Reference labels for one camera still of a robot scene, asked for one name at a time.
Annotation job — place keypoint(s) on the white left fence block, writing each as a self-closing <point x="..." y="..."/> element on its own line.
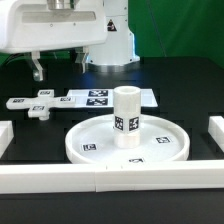
<point x="6" y="135"/>

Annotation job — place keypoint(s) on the white front fence bar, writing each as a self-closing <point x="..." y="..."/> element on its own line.
<point x="15" y="179"/>

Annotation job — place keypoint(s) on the white cross-shaped table base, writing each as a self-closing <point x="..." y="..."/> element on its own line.
<point x="39" y="106"/>

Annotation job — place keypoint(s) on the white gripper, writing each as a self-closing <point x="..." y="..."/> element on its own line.
<point x="43" y="25"/>

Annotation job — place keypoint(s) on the white round table top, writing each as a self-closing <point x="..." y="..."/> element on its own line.
<point x="92" y="141"/>

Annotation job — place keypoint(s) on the white right fence block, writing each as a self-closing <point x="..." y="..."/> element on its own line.
<point x="216" y="130"/>

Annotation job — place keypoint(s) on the white marker sheet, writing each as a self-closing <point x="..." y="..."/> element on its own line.
<point x="103" y="98"/>

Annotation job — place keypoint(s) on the white fence block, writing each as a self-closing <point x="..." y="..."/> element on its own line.
<point x="6" y="135"/>
<point x="216" y="130"/>

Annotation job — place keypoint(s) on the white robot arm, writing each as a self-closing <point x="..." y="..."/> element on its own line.
<point x="117" y="52"/>

